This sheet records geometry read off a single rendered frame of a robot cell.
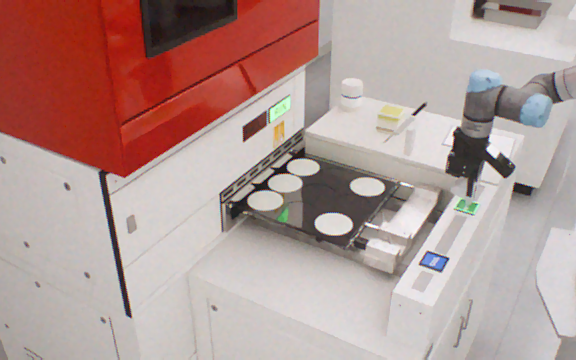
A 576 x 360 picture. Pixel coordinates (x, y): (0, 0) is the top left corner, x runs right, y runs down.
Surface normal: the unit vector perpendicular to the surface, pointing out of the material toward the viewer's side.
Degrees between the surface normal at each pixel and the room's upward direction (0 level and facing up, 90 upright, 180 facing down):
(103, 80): 90
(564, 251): 0
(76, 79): 90
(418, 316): 90
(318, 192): 0
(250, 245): 0
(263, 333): 90
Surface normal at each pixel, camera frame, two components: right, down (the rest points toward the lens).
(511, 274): 0.00, -0.85
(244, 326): -0.52, 0.45
